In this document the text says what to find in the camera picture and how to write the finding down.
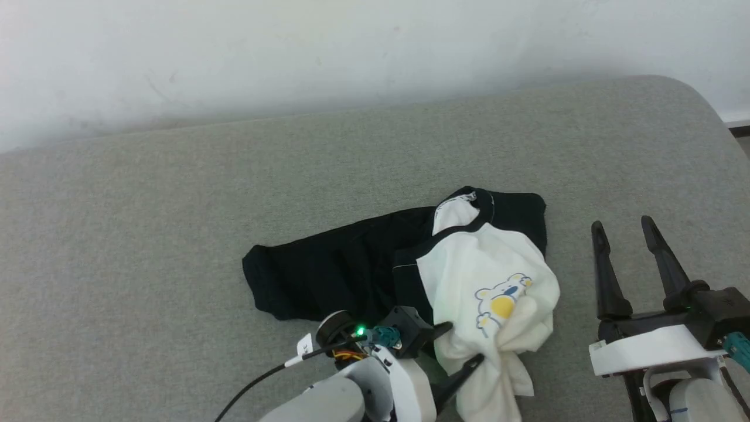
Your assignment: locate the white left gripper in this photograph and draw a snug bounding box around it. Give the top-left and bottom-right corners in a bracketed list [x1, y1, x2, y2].
[352, 321, 486, 422]

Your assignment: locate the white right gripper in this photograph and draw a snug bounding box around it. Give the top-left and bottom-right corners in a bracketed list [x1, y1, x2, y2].
[589, 216, 727, 377]

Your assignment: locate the white and black raglan shirt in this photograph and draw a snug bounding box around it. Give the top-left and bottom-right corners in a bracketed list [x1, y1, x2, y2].
[242, 186, 561, 422]

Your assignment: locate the teal right camera connector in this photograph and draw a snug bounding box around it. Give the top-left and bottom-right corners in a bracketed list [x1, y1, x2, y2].
[724, 331, 750, 373]

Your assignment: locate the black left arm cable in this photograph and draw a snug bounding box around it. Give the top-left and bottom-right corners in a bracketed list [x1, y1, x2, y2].
[214, 333, 367, 422]

